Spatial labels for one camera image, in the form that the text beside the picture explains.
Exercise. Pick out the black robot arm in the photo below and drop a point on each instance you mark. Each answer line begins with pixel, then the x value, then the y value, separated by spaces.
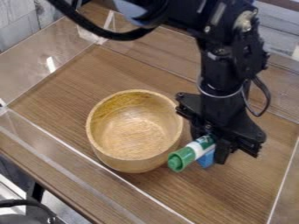
pixel 224 27

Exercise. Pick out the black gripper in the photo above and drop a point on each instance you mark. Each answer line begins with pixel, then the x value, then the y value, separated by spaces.
pixel 223 119

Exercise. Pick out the blue foam block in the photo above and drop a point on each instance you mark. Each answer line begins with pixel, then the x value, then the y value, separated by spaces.
pixel 205 160

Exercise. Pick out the clear acrylic tray wall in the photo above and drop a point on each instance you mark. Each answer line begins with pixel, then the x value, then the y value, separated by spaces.
pixel 55 75

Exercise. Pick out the green and white marker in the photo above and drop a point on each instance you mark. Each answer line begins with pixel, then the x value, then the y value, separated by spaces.
pixel 189 153

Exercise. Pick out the brown wooden bowl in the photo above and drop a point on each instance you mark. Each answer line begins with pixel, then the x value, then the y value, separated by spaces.
pixel 133 130

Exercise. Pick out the black table leg bracket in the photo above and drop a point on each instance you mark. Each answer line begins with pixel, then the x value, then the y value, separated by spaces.
pixel 35 193

